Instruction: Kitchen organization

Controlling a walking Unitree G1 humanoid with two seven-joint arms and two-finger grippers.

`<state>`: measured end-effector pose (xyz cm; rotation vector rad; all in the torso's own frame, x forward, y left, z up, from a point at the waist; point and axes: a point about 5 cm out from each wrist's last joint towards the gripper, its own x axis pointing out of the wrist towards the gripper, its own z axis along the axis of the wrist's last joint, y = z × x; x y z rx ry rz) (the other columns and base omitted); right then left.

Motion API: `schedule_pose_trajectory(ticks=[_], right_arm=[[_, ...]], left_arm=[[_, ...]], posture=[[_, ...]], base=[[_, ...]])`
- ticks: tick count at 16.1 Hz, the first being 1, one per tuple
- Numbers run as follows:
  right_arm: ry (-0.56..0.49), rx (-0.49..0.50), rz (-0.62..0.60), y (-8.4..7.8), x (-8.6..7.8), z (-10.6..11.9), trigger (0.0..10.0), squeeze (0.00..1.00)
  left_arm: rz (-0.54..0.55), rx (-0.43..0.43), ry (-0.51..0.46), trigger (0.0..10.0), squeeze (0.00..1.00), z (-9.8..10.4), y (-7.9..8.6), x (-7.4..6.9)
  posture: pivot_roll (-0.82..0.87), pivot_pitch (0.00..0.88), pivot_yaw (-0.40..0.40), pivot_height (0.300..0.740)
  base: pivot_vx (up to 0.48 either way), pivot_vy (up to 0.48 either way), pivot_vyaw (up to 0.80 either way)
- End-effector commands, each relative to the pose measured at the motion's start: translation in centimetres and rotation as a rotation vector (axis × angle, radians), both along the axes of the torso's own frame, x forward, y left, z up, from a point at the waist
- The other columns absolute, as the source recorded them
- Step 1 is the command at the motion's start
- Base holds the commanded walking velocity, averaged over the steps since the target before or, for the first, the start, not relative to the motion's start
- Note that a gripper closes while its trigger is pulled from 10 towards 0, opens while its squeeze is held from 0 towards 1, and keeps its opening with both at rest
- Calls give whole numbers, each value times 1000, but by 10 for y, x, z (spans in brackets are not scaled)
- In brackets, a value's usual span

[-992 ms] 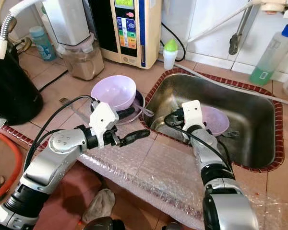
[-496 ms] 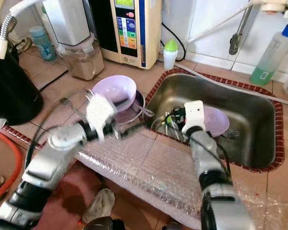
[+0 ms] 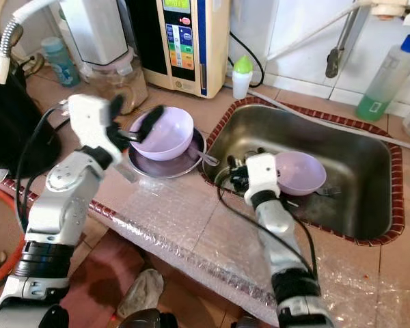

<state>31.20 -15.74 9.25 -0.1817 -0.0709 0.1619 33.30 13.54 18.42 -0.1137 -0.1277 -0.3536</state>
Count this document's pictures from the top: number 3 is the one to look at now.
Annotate pink plastic bowl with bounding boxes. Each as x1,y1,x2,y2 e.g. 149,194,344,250
128,106,195,162
275,151,327,197

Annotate small steel dish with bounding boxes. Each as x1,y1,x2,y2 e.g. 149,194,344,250
212,164,236,189

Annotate metal spoon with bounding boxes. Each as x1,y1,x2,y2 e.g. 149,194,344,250
191,147,221,167

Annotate stainless steel bowl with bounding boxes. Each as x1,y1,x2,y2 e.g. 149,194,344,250
128,128,207,180

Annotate cream water ionizer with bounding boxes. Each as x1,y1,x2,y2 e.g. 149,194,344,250
138,0,231,98

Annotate small teal cap bottle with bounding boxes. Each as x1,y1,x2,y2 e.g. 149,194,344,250
41,36,81,88

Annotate grey blender with glass jar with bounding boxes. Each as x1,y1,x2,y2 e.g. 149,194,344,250
60,0,149,115

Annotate metal fork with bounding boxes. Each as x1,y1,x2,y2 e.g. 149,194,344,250
314,186,342,199

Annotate white bottle green cap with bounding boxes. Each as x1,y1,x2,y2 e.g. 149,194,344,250
232,55,254,100

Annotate stainless steel sink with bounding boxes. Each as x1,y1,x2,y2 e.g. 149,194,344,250
202,97,405,248

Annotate grey floor rag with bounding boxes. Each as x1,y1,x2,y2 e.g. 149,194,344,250
118,268,165,320

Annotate metal faucet pipe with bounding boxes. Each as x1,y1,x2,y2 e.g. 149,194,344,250
325,0,370,79

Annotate white water pipe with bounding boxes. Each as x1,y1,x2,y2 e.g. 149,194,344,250
265,0,387,64

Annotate green liquid bottle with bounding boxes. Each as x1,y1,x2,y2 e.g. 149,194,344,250
355,31,410,124

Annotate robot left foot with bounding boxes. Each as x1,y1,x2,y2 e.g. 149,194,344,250
120,309,180,328

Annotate red plastic basin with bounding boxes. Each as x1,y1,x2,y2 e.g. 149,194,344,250
0,184,27,289

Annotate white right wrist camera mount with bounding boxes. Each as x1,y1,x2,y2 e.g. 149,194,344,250
244,152,279,208

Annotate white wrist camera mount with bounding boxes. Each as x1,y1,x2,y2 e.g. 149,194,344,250
244,152,279,208
67,94,120,165

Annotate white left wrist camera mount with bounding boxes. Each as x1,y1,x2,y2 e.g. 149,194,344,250
67,94,120,165

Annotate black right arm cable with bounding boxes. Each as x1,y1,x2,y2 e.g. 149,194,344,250
215,167,320,281

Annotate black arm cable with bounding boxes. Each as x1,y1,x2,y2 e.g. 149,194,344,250
15,101,72,236
215,167,320,281

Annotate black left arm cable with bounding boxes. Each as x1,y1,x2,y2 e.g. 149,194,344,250
15,101,72,236

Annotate black ionizer cable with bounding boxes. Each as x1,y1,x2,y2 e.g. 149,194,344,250
228,31,266,90

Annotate white flexible faucet hose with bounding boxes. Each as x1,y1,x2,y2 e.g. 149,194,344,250
0,0,62,86

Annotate white wall tap fixture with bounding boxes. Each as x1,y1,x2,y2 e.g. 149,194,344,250
369,0,410,27

